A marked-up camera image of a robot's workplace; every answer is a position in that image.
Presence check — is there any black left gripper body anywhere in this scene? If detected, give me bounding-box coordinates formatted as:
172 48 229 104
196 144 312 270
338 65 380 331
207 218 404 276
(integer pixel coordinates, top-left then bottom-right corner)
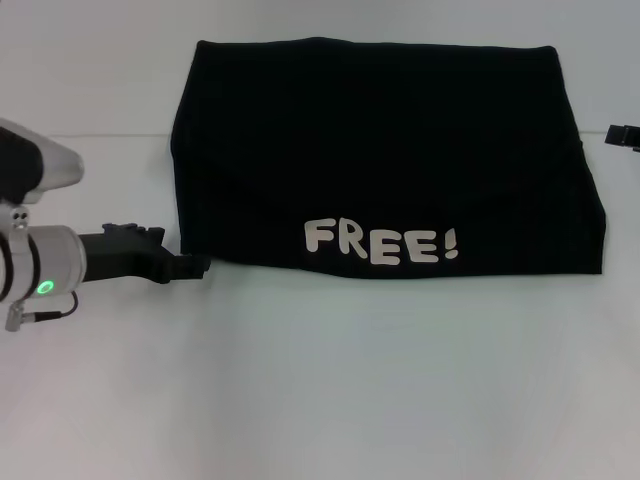
78 222 177 287

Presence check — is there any left gripper cable with plug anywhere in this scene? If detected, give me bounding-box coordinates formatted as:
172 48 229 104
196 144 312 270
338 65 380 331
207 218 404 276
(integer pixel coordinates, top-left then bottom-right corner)
4 291 80 333

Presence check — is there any black t-shirt with white print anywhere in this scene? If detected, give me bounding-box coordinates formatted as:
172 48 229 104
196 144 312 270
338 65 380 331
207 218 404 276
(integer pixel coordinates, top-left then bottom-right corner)
169 37 609 277

